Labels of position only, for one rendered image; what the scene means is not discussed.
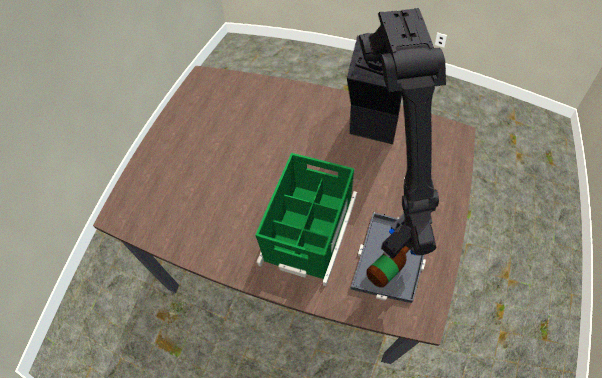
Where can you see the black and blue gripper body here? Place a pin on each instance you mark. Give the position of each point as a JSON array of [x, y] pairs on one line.
[[394, 227]]

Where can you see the green and brown bottle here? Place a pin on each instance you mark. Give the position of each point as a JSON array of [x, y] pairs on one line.
[[384, 269]]

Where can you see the green bottle crate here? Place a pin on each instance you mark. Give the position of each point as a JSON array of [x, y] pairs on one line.
[[305, 205]]

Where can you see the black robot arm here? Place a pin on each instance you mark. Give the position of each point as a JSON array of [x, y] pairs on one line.
[[409, 57]]

